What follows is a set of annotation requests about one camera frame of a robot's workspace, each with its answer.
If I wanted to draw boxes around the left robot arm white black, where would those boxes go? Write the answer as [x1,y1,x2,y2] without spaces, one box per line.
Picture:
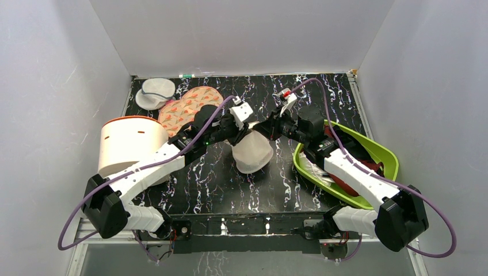
[81,103,254,239]

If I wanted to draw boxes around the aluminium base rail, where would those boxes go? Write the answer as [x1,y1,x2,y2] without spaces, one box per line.
[66,215,428,276]

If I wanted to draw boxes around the purple cable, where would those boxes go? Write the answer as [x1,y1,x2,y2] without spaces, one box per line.
[57,95,239,263]
[284,78,458,262]

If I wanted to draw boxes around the floral mesh laundry bag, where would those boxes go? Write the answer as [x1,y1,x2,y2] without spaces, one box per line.
[158,86,223,137]

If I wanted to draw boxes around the small white grey-trimmed laundry bag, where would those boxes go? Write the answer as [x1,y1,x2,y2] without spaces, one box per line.
[135,78,176,110]

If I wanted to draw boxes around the white mesh laundry bag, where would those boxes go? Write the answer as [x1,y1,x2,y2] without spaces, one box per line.
[224,121,274,174]

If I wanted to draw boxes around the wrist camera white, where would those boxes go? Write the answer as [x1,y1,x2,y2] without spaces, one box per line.
[230,102,254,129]
[277,88,298,117]

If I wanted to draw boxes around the white lace garment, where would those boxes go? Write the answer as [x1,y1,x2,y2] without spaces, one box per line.
[299,152,334,187]

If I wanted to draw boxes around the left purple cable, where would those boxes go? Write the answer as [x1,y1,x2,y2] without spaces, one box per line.
[57,95,239,263]

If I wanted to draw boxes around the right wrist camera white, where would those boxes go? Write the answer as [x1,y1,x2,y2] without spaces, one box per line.
[277,88,298,117]

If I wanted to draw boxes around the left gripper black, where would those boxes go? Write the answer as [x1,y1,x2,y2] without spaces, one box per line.
[205,110,251,147]

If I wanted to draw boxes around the red garment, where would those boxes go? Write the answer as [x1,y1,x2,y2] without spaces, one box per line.
[324,127,385,197]

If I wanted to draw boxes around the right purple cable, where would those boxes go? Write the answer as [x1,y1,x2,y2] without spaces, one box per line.
[284,78,458,262]

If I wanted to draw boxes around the black garment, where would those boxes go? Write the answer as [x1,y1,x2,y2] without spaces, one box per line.
[333,126,384,177]

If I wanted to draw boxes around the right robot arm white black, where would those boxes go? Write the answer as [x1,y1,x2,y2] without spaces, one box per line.
[253,108,429,252]

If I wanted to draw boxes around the white cylindrical basket orange rim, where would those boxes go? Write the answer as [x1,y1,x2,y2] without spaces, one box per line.
[98,116,169,178]

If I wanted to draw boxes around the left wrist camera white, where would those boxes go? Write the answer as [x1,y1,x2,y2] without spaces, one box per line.
[230,102,254,129]

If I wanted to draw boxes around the green plastic basin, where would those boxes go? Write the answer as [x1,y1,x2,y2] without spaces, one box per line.
[293,122,399,210]

